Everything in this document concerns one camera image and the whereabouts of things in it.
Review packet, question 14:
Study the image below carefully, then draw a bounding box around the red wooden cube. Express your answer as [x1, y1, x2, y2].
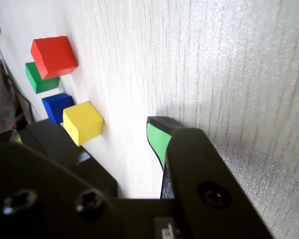
[30, 36, 79, 80]

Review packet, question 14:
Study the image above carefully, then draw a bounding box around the green wooden cube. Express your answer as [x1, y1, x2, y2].
[24, 62, 61, 94]

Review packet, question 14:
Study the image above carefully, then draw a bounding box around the blue wooden cube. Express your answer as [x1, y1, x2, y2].
[41, 93, 75, 124]

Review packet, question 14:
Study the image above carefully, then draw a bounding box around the yellow wooden cube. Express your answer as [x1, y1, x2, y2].
[62, 101, 105, 147]

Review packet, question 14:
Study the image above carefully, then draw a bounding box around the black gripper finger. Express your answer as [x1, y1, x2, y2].
[146, 116, 275, 239]
[0, 128, 123, 239]

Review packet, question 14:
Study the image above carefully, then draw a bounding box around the black open box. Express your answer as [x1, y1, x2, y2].
[27, 119, 118, 200]

